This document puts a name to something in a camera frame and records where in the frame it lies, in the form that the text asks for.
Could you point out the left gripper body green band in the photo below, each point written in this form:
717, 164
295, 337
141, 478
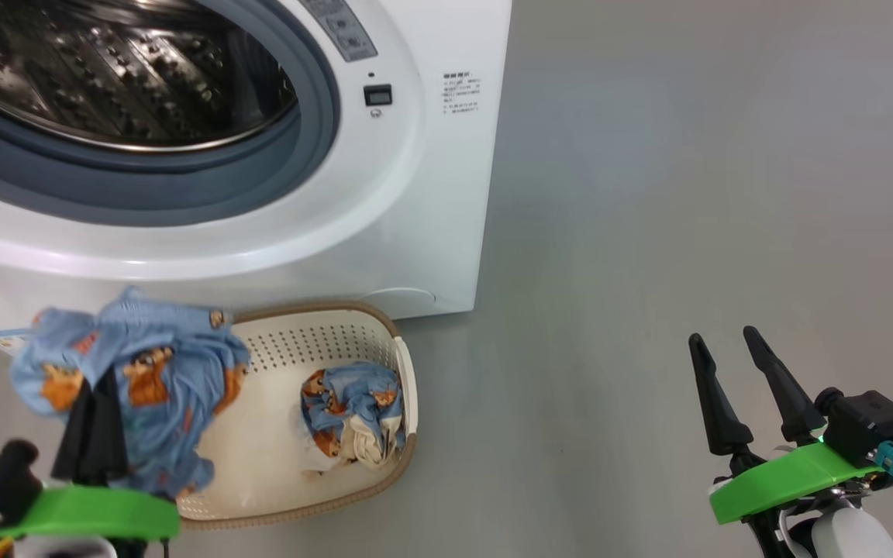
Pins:
90, 511

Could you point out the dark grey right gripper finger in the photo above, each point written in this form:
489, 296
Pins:
718, 411
791, 403

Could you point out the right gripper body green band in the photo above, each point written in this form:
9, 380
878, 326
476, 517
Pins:
787, 477

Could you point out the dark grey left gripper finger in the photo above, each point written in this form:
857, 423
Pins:
112, 434
78, 442

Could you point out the blue bear print garment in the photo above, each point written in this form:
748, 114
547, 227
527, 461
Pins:
353, 387
160, 341

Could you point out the cream cloth garment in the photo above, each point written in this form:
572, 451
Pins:
365, 448

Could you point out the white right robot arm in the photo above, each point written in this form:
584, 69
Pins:
849, 535

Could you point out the cream plastic laundry basket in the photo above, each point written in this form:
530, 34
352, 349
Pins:
276, 457

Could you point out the grey rubber door gasket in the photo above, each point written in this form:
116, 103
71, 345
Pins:
183, 186

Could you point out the white washing machine body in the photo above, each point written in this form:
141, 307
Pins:
431, 232

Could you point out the black door latch socket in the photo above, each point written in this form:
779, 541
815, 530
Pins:
377, 94

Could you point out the blue energy label sticker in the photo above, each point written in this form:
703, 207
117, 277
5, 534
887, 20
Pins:
5, 341

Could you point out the round white filter cover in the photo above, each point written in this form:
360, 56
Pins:
400, 297

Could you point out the steel washer drum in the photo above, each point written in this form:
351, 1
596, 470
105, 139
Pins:
121, 77

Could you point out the white text label sticker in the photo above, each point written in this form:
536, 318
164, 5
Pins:
462, 94

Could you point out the grey metal latch plate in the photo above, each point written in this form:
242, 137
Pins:
342, 31

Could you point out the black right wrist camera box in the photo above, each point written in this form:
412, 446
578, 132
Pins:
869, 426

